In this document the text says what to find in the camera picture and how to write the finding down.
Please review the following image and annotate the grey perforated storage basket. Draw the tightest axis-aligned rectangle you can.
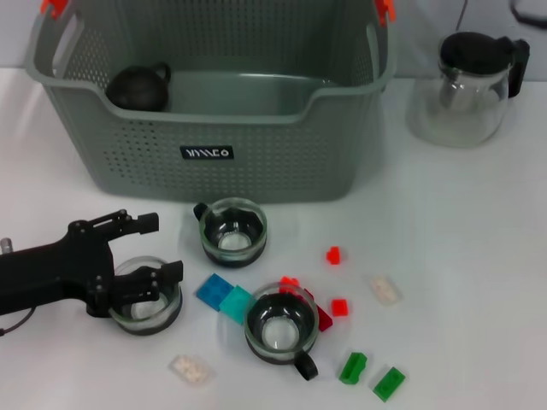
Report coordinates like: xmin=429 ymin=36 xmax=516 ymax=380
xmin=24 ymin=0 xmax=398 ymax=205

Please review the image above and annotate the teal building block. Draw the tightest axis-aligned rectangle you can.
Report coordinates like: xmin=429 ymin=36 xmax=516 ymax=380
xmin=218 ymin=284 xmax=254 ymax=325

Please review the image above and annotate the glass carafe with black lid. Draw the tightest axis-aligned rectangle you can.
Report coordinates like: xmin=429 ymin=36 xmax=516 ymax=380
xmin=404 ymin=30 xmax=532 ymax=149

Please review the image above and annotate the glass teacup with black sleeve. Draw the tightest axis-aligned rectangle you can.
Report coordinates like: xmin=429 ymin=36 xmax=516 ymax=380
xmin=192 ymin=196 xmax=269 ymax=269
xmin=109 ymin=255 xmax=185 ymax=337
xmin=244 ymin=281 xmax=321 ymax=381

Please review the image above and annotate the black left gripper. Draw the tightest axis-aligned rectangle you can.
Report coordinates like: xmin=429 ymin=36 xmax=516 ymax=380
xmin=0 ymin=208 xmax=185 ymax=319

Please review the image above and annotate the green channel building block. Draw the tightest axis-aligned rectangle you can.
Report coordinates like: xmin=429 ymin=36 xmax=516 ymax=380
xmin=338 ymin=352 xmax=369 ymax=385

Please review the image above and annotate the green flat building block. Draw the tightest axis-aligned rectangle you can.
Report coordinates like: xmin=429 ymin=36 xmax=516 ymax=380
xmin=373 ymin=366 xmax=407 ymax=403

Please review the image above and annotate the long dark red block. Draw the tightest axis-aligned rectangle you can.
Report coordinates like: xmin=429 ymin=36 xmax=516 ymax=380
xmin=315 ymin=305 xmax=335 ymax=332

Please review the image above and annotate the white building block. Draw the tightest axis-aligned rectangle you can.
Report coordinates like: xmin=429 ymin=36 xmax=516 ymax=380
xmin=369 ymin=275 xmax=405 ymax=307
xmin=169 ymin=354 xmax=215 ymax=388

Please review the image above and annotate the dark clay teapot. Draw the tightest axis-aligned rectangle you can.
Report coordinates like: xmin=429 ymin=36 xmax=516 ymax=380
xmin=105 ymin=62 xmax=173 ymax=114

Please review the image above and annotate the blue building block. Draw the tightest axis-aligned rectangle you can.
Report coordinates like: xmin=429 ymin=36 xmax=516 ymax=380
xmin=195 ymin=272 xmax=235 ymax=308

